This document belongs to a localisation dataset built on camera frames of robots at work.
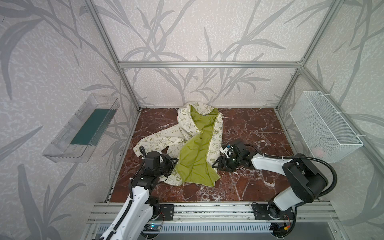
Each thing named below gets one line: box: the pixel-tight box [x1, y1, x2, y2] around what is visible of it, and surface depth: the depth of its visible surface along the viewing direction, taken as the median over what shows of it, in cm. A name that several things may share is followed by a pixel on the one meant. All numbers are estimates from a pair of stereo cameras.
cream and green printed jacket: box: [133, 101, 223, 188], surface depth 98 cm
